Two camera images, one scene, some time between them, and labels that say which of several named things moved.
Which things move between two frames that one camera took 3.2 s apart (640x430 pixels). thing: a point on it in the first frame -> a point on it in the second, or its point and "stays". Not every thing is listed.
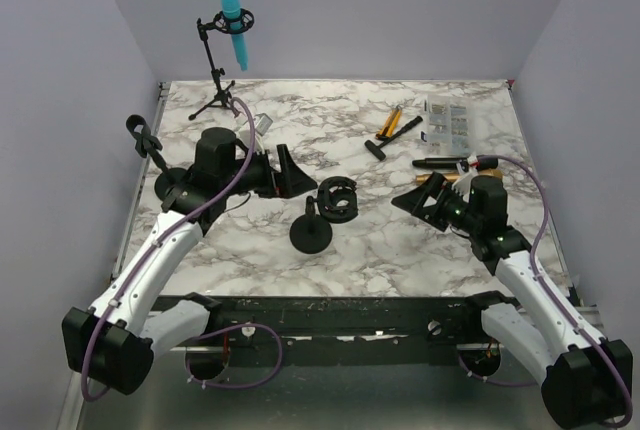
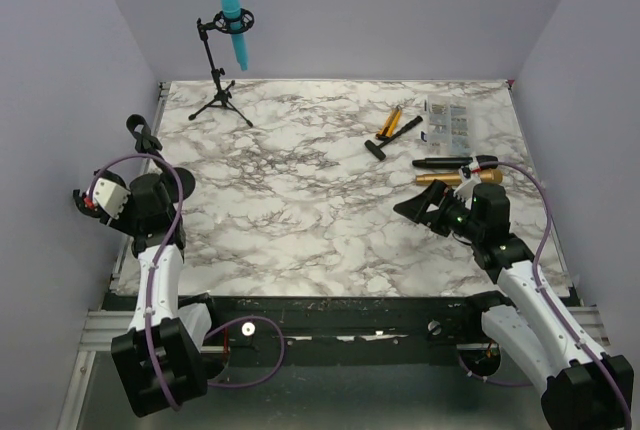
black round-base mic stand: [146, 143] stays
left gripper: [290, 181] -> [121, 222]
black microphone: [486, 162] stays
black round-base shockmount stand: [337, 202] -> [79, 200]
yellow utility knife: [390, 123] stays
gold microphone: [451, 176] stays
